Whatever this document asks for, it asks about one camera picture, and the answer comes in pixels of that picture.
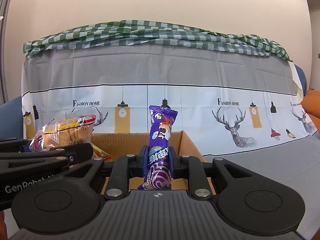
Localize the grey curtain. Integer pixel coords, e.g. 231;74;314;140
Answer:
0;0;11;105

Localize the clear bag of round cookies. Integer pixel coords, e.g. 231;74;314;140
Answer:
29;107;97;152

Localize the brown cardboard box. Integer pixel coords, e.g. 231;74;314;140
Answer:
91;131;215;200

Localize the deer print sofa cover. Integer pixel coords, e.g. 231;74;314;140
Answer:
22;44;319;239

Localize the purple snack wrapper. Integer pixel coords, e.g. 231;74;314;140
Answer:
138;105;178;191

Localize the orange cushion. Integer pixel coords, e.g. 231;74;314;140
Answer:
301;89;320;135

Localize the green checkered cloth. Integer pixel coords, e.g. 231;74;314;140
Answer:
23;20;290;61

